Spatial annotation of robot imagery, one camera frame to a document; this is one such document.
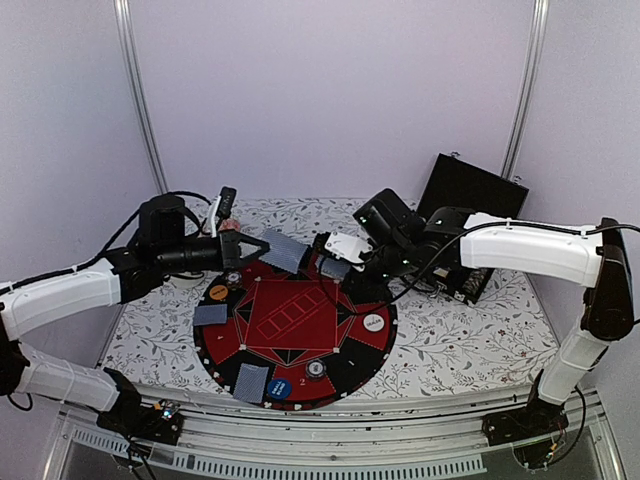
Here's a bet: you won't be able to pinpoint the white dealer button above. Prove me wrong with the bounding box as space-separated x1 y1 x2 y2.
362 313 387 333

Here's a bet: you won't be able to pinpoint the right aluminium frame post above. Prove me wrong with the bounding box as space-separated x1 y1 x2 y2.
500 0 550 180

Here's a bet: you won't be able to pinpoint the chip row outer right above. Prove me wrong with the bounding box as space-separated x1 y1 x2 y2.
460 268 494 303

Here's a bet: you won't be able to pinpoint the round red black poker mat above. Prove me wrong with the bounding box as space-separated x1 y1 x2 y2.
193 251 398 411

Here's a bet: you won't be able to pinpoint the orange big blind button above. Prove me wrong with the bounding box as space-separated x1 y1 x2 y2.
208 284 229 301

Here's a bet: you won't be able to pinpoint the left aluminium frame post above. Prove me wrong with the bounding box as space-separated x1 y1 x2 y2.
113 0 169 193

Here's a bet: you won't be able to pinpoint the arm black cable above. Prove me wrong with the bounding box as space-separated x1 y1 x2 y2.
0 189 214 296
319 222 640 314

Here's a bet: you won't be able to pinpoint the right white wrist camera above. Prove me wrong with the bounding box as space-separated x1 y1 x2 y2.
320 231 373 266

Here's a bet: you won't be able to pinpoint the face-down card seat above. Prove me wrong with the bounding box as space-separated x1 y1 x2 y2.
233 363 269 404
193 304 228 327

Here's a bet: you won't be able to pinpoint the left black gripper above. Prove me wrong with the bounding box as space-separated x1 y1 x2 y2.
157 228 270 275

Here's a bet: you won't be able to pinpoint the face-down card front seat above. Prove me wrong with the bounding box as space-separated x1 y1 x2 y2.
233 363 269 404

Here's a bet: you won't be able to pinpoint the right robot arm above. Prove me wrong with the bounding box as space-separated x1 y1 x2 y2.
330 189 636 436

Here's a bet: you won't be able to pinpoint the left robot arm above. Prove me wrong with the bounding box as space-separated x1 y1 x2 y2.
1 188 269 434

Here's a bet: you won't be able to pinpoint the aluminium frame post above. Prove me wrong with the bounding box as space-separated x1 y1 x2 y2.
500 0 550 180
113 0 169 193

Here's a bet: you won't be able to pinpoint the red patterned small bowl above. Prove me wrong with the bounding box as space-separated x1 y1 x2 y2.
219 218 241 231

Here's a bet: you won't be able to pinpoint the black poker chip case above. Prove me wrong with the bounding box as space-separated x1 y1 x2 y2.
417 154 529 304

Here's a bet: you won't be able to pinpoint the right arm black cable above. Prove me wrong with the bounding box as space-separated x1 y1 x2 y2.
319 222 640 314

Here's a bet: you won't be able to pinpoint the boxed texas holdem cards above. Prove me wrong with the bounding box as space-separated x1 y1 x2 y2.
433 267 450 279

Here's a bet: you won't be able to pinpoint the aluminium front rail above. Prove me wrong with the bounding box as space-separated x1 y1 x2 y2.
43 387 629 479

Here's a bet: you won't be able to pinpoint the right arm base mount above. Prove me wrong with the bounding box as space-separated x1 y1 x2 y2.
482 396 569 470

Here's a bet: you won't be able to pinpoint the blue playing card deck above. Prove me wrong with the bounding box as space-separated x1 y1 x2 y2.
316 257 351 281

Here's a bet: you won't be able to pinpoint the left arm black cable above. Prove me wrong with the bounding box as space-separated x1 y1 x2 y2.
0 189 214 296

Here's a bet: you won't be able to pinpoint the blue small blind button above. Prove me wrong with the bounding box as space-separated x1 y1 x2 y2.
266 378 293 400

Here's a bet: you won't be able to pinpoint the small poker chip stack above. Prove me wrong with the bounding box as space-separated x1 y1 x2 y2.
305 359 327 381

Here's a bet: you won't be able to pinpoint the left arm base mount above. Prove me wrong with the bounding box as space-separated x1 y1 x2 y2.
96 368 184 446

